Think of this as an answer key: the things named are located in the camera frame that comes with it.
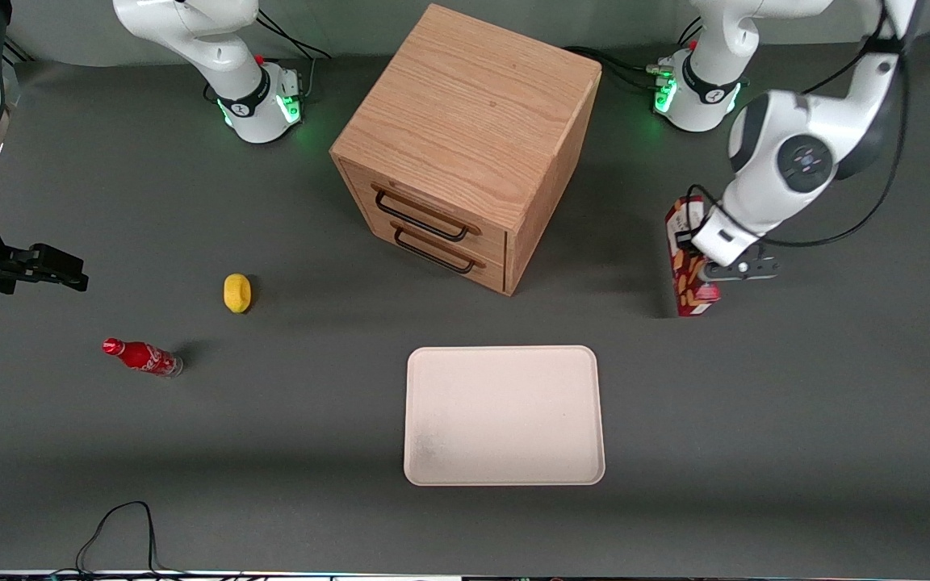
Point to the red cookie box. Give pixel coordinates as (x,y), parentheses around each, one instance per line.
(687,292)

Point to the yellow lemon toy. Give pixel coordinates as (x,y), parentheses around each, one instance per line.
(237,293)

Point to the red cola bottle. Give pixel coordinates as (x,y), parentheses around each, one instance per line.
(142,356)

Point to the wooden two-drawer cabinet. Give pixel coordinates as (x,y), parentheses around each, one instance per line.
(465,121)

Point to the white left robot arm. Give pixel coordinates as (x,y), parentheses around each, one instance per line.
(796,153)

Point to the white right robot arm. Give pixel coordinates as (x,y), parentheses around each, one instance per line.
(231,73)

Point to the white rectangular plastic tray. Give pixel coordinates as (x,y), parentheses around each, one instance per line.
(504,415)

